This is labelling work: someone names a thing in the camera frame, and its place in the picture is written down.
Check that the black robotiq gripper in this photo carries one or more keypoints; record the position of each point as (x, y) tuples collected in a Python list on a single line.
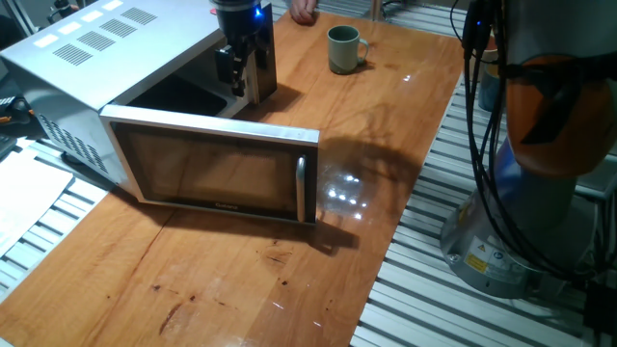
[(238, 26)]

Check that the silver microwave oven body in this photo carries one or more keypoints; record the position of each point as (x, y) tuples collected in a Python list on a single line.
[(62, 82)]

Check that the bare person hand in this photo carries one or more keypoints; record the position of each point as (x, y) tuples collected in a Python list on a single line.
[(303, 10)]

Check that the green ceramic mug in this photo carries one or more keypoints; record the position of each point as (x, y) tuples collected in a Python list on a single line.
[(343, 50)]

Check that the slanted grey metal bar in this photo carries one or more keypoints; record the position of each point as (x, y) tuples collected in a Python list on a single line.
[(20, 17)]

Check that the black and orange teach pendant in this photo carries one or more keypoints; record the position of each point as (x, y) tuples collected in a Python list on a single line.
[(17, 112)]

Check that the black computer keyboard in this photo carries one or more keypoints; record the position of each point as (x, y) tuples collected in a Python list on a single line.
[(6, 145)]

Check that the white paper sheets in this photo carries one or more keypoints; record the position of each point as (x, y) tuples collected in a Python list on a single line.
[(29, 197)]

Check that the metal stand post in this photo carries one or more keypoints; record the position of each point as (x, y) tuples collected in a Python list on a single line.
[(377, 8)]

